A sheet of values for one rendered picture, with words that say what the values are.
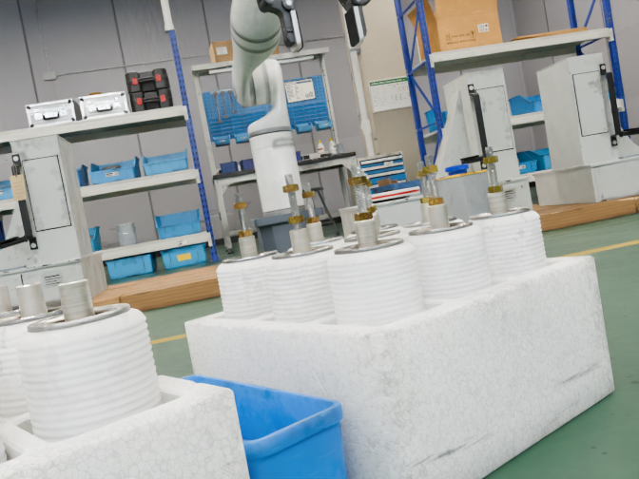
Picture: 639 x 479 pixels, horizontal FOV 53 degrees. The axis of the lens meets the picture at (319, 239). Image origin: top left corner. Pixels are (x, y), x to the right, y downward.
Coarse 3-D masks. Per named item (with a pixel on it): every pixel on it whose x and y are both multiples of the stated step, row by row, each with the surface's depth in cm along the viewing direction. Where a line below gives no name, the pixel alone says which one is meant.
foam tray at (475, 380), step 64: (192, 320) 88; (256, 320) 78; (320, 320) 71; (448, 320) 64; (512, 320) 70; (576, 320) 79; (256, 384) 76; (320, 384) 66; (384, 384) 59; (448, 384) 63; (512, 384) 70; (576, 384) 78; (384, 448) 60; (448, 448) 63; (512, 448) 69
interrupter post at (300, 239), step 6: (306, 228) 77; (294, 234) 77; (300, 234) 76; (306, 234) 77; (294, 240) 77; (300, 240) 77; (306, 240) 77; (294, 246) 77; (300, 246) 77; (306, 246) 77; (294, 252) 77; (300, 252) 77
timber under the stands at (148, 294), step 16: (544, 208) 338; (560, 208) 316; (576, 208) 301; (592, 208) 302; (608, 208) 303; (624, 208) 305; (544, 224) 298; (560, 224) 299; (576, 224) 301; (192, 272) 334; (208, 272) 316; (112, 288) 322; (128, 288) 303; (144, 288) 285; (160, 288) 271; (176, 288) 270; (192, 288) 271; (208, 288) 272; (96, 304) 265; (144, 304) 268; (160, 304) 269; (176, 304) 271
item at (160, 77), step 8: (128, 72) 529; (136, 72) 530; (144, 72) 536; (152, 72) 537; (160, 72) 533; (128, 80) 529; (136, 80) 529; (144, 80) 529; (152, 80) 530; (160, 80) 532; (168, 80) 549; (128, 88) 531; (136, 88) 530; (144, 88) 536; (152, 88) 538; (160, 88) 534
